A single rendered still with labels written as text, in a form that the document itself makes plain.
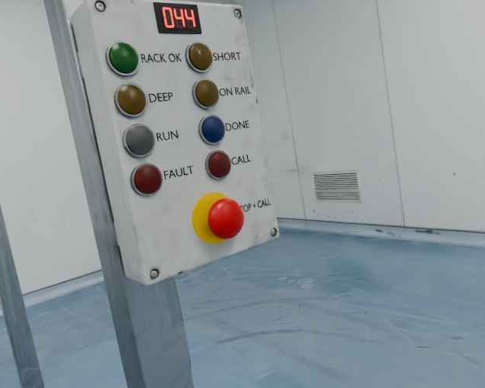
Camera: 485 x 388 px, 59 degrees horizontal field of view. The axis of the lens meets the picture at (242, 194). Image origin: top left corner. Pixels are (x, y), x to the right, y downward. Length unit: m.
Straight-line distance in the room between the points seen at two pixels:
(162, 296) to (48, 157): 3.57
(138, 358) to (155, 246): 0.14
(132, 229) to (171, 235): 0.04
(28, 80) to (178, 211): 3.71
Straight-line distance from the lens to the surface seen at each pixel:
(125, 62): 0.40
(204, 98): 0.43
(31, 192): 3.98
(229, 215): 0.41
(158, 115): 0.42
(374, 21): 3.85
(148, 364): 0.50
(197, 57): 0.44
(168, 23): 0.44
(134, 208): 0.40
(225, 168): 0.44
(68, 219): 4.05
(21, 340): 1.62
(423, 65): 3.60
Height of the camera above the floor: 1.04
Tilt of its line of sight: 7 degrees down
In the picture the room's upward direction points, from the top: 10 degrees counter-clockwise
